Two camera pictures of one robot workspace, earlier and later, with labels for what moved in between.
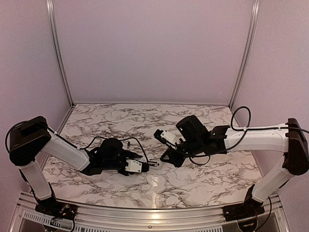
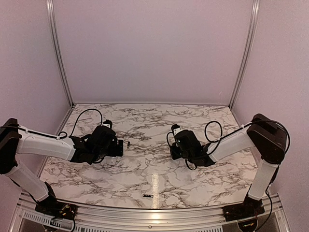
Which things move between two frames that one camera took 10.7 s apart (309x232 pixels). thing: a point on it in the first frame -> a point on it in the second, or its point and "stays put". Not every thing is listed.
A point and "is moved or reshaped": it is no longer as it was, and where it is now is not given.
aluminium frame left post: (50, 6) stays put
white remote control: (153, 164) is moved or reshaped
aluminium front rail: (275, 219) stays put
